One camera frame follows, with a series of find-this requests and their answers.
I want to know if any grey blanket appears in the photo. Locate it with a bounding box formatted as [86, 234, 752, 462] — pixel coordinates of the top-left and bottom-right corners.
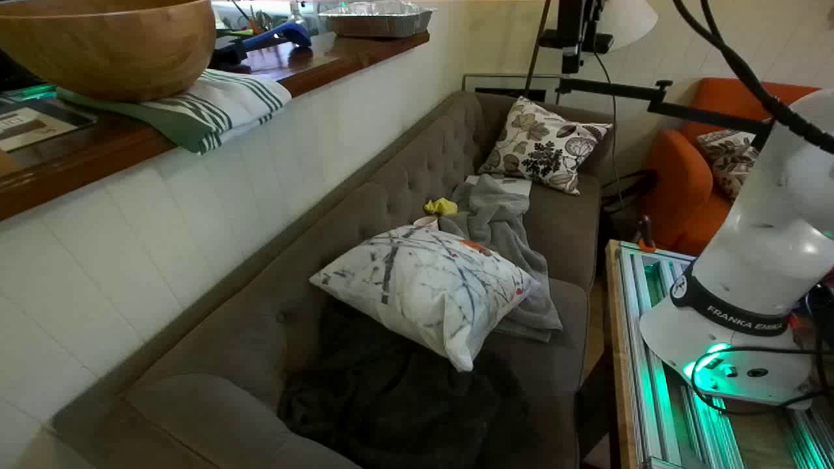
[437, 173, 565, 345]

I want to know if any grey-brown tufted sofa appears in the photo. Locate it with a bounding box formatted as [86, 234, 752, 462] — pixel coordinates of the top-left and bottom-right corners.
[50, 88, 615, 469]

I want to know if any grey flat book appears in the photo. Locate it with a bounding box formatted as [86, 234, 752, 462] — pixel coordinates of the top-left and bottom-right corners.
[0, 93, 98, 173]

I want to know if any aluminium frame robot table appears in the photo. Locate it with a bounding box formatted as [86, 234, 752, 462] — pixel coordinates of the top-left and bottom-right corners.
[604, 239, 834, 469]

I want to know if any black camera boom stand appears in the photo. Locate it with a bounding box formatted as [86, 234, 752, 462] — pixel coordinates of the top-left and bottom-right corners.
[473, 0, 776, 151]

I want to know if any large wooden bowl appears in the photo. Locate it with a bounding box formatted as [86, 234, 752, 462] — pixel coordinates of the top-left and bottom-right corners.
[0, 0, 219, 105]

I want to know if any orange armchair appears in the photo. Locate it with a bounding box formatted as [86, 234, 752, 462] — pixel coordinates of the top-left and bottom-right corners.
[643, 75, 821, 257]

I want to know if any dark charcoal blanket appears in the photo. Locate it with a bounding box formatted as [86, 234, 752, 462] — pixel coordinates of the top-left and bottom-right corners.
[277, 297, 531, 469]

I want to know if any brown wooden wall shelf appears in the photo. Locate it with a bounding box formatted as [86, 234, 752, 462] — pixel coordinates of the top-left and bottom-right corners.
[0, 32, 433, 222]

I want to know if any patterned armchair cushion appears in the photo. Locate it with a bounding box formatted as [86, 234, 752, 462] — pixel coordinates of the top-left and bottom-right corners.
[692, 128, 761, 203]

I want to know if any green striped white towel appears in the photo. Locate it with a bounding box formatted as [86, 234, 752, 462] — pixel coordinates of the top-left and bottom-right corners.
[56, 67, 295, 157]

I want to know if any white bird print cushion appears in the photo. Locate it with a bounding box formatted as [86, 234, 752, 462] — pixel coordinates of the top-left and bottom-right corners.
[308, 216, 541, 375]

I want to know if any floral print cushion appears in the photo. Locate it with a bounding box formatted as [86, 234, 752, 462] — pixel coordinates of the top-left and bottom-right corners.
[477, 93, 615, 196]

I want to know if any white lamp shade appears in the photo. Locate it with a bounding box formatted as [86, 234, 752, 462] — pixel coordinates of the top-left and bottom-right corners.
[596, 0, 662, 49]

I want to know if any black base cable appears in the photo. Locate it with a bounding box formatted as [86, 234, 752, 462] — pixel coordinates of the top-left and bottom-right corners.
[687, 342, 834, 412]

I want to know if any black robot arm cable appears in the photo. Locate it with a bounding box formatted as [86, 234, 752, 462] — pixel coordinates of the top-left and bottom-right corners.
[673, 0, 834, 154]

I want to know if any blue plastic item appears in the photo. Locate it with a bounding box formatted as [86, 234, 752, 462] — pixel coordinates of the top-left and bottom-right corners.
[236, 22, 312, 54]

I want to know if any small yellow item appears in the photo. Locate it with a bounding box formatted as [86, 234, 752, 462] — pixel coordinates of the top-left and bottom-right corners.
[421, 196, 462, 218]

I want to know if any silver foil tray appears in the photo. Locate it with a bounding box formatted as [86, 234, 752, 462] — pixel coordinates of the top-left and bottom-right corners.
[314, 3, 434, 41]

